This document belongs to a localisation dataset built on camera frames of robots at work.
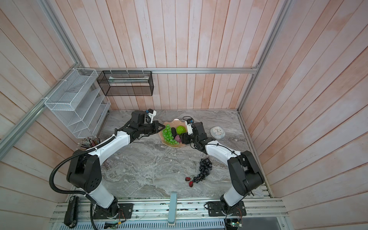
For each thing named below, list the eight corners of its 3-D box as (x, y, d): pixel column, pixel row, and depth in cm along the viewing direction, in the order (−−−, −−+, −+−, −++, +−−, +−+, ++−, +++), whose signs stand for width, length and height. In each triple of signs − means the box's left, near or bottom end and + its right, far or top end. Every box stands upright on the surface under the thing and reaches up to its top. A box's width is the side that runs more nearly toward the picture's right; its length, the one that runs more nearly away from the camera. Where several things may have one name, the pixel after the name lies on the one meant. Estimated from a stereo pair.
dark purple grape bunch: (192, 181, 85) (192, 179, 81) (201, 159, 94) (202, 155, 90) (205, 187, 83) (206, 185, 79) (213, 163, 92) (214, 160, 88)
